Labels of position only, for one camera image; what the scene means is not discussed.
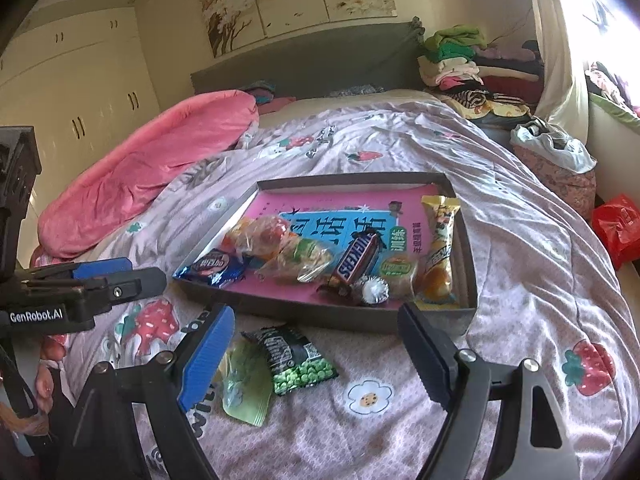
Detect cream wardrobe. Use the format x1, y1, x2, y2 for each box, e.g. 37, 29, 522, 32
0, 7, 162, 221

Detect blue cookie packet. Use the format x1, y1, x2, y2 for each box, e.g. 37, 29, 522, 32
174, 248, 247, 289

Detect person's left hand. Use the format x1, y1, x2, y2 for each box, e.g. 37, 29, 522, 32
34, 367, 55, 412

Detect white plastic bag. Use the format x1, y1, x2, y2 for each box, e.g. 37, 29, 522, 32
510, 116, 598, 173

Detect small green label pastry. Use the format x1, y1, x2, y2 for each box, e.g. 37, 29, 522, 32
380, 255, 419, 299

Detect pink blanket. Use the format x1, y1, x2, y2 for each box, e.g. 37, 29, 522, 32
37, 90, 260, 261

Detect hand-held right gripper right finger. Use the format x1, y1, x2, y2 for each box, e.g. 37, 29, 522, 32
397, 302, 578, 480

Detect clothes heap on windowsill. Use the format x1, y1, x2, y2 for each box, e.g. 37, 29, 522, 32
585, 60, 640, 116

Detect green windowsill cushion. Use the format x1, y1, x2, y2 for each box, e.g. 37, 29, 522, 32
589, 91, 640, 128

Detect silver foil ball candy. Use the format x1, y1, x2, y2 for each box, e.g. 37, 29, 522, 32
350, 275, 392, 307

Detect floral fabric bag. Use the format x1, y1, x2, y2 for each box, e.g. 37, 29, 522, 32
512, 145, 598, 218

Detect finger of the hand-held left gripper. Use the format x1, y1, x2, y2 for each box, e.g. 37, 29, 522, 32
15, 258, 132, 287
80, 267, 167, 311

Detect clear packet green snacks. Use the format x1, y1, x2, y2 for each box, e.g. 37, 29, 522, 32
256, 237, 334, 284

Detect brown chocolate bar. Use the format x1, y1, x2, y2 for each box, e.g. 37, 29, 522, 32
331, 227, 384, 287

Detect clear packet orange snacks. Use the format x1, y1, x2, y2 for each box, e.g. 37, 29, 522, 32
221, 215, 292, 262

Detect red plastic bag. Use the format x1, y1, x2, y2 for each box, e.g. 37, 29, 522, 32
591, 192, 640, 272

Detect blue grey patterned cloth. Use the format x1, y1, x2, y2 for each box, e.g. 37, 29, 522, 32
327, 84, 386, 99

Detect black green pea packet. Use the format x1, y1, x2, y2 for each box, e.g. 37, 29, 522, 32
241, 325, 339, 397

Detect grey cardboard tray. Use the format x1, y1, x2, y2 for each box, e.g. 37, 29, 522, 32
172, 171, 479, 337

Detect cream curtain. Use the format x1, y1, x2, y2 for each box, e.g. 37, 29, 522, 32
517, 0, 596, 128

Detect yellow snack packet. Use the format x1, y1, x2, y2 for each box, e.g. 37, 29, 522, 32
416, 195, 462, 309

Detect pile of folded clothes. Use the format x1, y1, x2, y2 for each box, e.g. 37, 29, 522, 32
417, 24, 546, 121

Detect grey bed headboard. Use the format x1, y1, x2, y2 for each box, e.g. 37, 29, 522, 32
190, 20, 431, 103

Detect light green snack packet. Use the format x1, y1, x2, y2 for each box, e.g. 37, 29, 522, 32
221, 337, 274, 429

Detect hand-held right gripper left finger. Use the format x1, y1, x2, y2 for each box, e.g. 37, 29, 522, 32
60, 303, 236, 480

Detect pink picture book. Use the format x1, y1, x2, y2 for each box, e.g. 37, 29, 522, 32
200, 191, 436, 306

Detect floral wall painting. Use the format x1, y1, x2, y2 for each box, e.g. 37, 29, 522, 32
189, 0, 398, 59

